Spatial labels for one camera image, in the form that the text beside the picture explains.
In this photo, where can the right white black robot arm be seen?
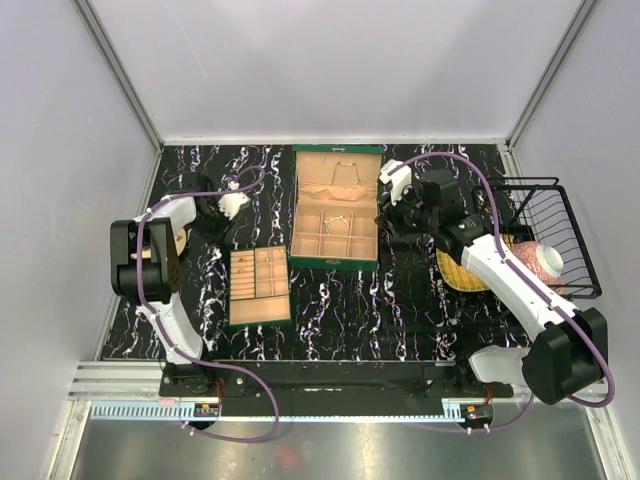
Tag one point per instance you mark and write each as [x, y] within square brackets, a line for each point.
[568, 345]

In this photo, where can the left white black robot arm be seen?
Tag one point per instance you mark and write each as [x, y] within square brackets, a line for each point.
[145, 265]

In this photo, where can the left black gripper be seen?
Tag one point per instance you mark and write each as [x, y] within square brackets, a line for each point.
[217, 236]

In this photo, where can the beige jewelry tray insert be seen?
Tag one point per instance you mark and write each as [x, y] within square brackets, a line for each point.
[259, 290]

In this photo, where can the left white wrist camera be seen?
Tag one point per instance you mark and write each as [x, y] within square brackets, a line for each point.
[231, 203]

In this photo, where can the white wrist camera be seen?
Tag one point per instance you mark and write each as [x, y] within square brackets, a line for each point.
[231, 203]
[398, 175]

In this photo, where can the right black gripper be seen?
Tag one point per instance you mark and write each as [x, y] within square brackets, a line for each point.
[389, 217]

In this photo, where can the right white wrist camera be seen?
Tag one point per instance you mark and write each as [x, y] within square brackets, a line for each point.
[398, 175]

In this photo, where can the black wire dish rack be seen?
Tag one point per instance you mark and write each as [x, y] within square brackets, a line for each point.
[538, 209]

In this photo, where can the red patterned ceramic bowl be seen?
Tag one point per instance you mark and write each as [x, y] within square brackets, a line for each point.
[542, 260]

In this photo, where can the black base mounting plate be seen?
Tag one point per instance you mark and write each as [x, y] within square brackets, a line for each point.
[236, 379]

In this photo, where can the woven bamboo tray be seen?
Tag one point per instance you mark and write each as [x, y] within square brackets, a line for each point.
[456, 276]

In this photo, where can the aluminium rail front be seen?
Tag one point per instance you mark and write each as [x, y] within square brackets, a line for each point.
[130, 390]

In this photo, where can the green jewelry box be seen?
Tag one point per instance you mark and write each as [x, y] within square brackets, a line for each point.
[336, 204]

